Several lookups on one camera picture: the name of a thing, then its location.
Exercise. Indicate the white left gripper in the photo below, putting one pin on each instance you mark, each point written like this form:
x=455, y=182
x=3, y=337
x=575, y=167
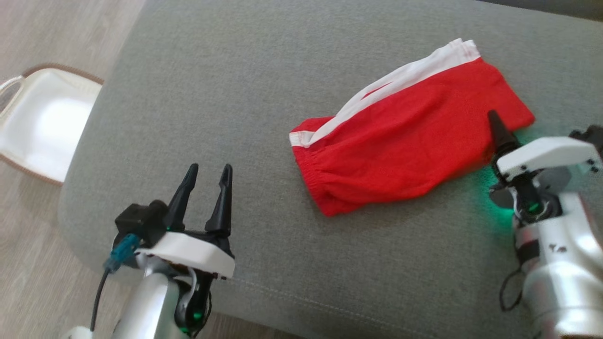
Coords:
x=188, y=252

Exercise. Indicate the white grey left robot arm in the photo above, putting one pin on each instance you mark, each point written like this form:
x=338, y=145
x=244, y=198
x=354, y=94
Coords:
x=146, y=306

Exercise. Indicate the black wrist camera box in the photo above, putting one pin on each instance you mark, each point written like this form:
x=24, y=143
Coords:
x=141, y=221
x=589, y=134

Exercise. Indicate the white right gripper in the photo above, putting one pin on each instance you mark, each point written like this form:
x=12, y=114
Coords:
x=546, y=153

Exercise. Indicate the red white mesh shorts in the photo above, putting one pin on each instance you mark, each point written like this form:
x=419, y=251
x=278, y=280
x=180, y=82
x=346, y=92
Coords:
x=400, y=150

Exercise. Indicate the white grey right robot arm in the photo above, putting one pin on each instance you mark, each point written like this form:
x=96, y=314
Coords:
x=565, y=263

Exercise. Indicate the white laundry basket brown rim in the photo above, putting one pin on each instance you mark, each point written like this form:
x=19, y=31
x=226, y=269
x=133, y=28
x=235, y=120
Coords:
x=42, y=127

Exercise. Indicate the grey sofa seat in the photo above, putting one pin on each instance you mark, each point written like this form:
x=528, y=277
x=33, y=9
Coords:
x=235, y=94

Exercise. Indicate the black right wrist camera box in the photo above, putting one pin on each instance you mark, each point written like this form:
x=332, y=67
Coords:
x=589, y=134

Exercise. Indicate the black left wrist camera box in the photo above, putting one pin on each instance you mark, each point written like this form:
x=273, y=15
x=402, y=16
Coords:
x=141, y=221

